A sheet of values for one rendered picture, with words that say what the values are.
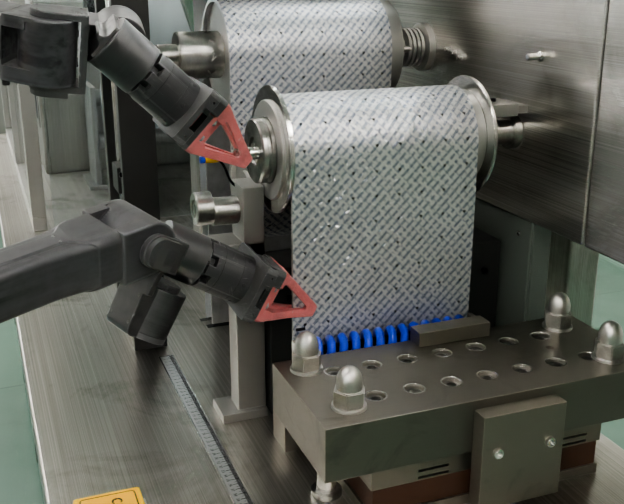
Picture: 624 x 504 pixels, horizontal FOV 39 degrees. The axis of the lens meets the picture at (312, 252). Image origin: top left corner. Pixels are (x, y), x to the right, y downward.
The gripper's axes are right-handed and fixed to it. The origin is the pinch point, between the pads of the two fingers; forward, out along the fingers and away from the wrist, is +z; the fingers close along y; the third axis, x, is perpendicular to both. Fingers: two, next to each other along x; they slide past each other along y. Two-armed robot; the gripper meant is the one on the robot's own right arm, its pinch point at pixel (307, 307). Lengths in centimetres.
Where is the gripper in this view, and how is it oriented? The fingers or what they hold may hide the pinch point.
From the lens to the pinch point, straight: 102.4
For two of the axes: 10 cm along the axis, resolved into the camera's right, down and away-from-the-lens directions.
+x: 4.7, -8.8, -1.0
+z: 8.1, 3.8, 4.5
